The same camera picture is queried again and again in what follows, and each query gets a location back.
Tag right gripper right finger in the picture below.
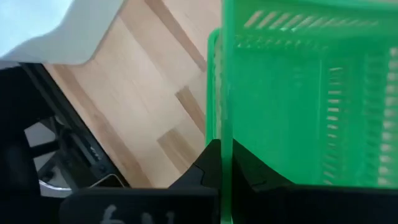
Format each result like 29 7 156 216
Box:
233 139 333 224

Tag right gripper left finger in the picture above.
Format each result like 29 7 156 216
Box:
169 139 222 189

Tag green slotted plastic basket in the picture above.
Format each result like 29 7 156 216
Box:
205 27 223 147
221 0 398 224

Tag white plastic bin cut front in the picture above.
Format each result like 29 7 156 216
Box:
0 0 125 65

